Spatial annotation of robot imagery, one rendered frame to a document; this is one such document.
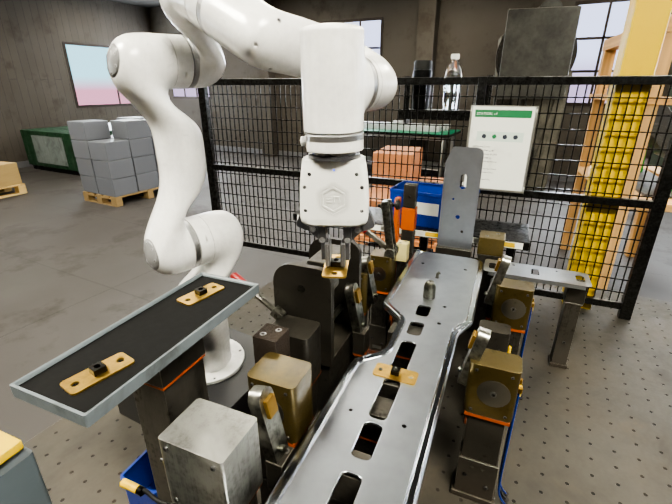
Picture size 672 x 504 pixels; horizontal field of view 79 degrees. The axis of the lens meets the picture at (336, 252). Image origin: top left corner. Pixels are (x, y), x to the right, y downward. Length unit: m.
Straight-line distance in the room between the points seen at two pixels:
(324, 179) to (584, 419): 1.00
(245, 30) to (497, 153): 1.18
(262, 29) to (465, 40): 7.56
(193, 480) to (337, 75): 0.54
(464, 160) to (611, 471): 0.90
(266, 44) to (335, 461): 0.62
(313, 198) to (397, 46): 7.94
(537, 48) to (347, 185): 6.08
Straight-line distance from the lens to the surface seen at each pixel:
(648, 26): 1.72
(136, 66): 0.88
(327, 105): 0.55
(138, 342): 0.70
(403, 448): 0.70
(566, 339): 1.45
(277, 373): 0.71
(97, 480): 1.17
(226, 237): 1.01
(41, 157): 9.70
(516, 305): 1.14
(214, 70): 0.95
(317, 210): 0.59
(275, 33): 0.66
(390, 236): 1.19
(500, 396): 0.85
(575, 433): 1.29
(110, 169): 6.19
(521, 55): 6.56
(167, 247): 0.95
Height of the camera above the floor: 1.52
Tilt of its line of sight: 22 degrees down
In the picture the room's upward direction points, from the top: straight up
